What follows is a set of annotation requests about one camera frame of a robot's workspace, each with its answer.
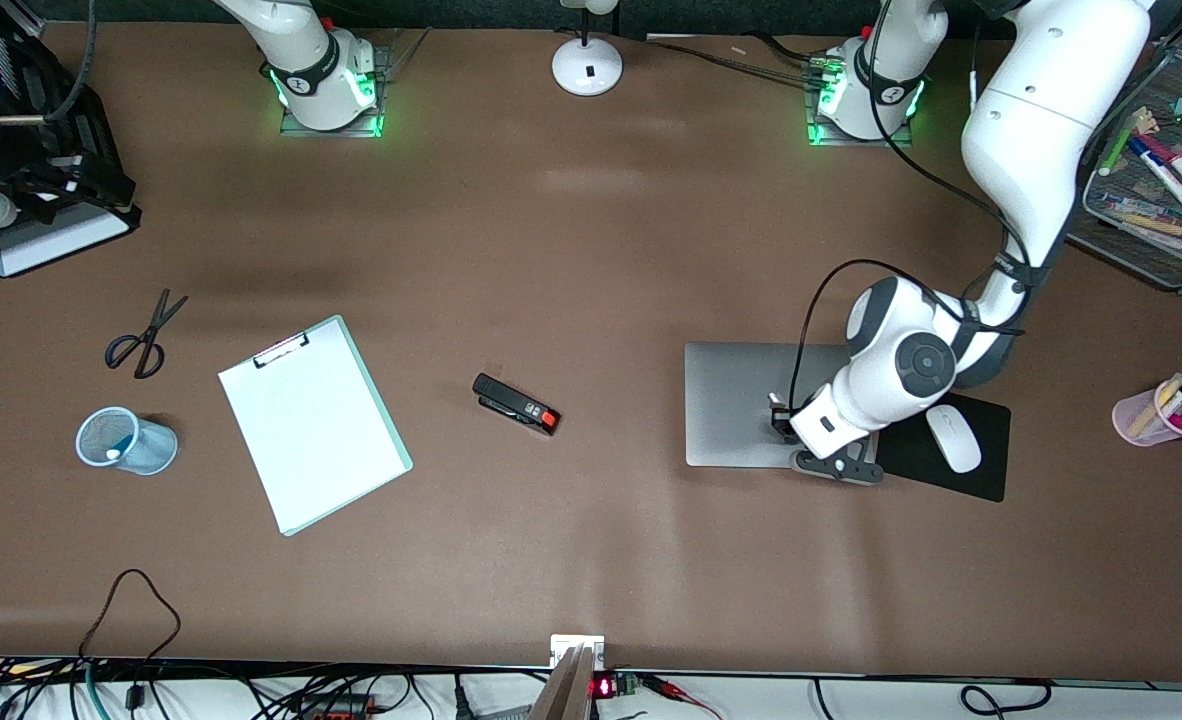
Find pink translucent pen cup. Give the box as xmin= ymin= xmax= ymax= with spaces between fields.
xmin=1111 ymin=378 xmax=1182 ymax=447

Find silver mesh pen cup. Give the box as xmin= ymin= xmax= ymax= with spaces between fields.
xmin=75 ymin=406 xmax=179 ymax=476

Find wooden stick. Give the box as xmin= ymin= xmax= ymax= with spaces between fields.
xmin=529 ymin=645 xmax=597 ymax=720

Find small white box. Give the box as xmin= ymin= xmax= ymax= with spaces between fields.
xmin=550 ymin=635 xmax=606 ymax=669

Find white paper sheet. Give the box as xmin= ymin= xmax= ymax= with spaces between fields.
xmin=219 ymin=322 xmax=404 ymax=531

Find white marker blue cap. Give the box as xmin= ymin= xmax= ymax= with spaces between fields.
xmin=1128 ymin=137 xmax=1182 ymax=210

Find black mouse pad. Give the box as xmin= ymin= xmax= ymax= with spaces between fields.
xmin=876 ymin=392 xmax=1012 ymax=504

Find scissors with dark handles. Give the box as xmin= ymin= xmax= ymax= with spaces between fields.
xmin=104 ymin=289 xmax=190 ymax=380

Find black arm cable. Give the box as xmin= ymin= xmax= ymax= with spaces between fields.
xmin=43 ymin=0 xmax=98 ymax=129
xmin=791 ymin=0 xmax=1037 ymax=413

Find dark mesh desk tray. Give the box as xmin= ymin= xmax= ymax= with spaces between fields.
xmin=1064 ymin=45 xmax=1182 ymax=293

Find black coiled cable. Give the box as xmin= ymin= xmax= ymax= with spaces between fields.
xmin=811 ymin=678 xmax=1054 ymax=720

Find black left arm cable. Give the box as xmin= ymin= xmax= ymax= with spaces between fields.
xmin=791 ymin=0 xmax=1037 ymax=413

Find white computer mouse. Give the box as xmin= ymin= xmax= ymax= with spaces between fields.
xmin=926 ymin=403 xmax=983 ymax=475

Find silver laptop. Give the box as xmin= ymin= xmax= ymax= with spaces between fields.
xmin=684 ymin=342 xmax=882 ymax=469

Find tangled black cable bundle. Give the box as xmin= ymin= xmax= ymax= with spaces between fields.
xmin=0 ymin=655 xmax=552 ymax=720

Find green marker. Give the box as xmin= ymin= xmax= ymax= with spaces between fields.
xmin=1099 ymin=120 xmax=1142 ymax=177

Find teal clipboard with metal clip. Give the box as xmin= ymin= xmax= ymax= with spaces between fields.
xmin=217 ymin=315 xmax=414 ymax=538

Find red wire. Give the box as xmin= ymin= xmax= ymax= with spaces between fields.
xmin=641 ymin=675 xmax=724 ymax=720

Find black looped cable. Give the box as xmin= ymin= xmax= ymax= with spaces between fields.
xmin=79 ymin=568 xmax=184 ymax=666

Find black cables on table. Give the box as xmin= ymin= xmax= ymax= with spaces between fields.
xmin=641 ymin=33 xmax=837 ymax=91

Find black stapler with red end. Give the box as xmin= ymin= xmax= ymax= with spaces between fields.
xmin=472 ymin=373 xmax=561 ymax=438

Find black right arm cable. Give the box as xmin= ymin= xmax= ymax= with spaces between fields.
xmin=43 ymin=0 xmax=98 ymax=129

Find white lamp base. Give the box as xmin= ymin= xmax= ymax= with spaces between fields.
xmin=552 ymin=0 xmax=624 ymax=98

